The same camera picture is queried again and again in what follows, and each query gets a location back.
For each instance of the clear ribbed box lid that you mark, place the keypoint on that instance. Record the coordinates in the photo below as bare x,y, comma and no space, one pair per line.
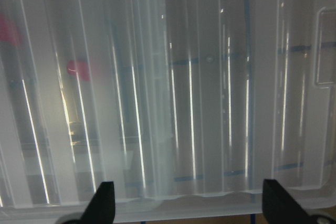
191,104

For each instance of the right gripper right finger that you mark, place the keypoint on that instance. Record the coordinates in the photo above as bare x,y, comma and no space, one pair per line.
278,206

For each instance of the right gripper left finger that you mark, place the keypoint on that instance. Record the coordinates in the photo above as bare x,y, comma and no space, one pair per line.
100,209

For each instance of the red block in box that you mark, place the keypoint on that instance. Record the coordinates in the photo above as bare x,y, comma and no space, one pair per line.
78,68
9,32

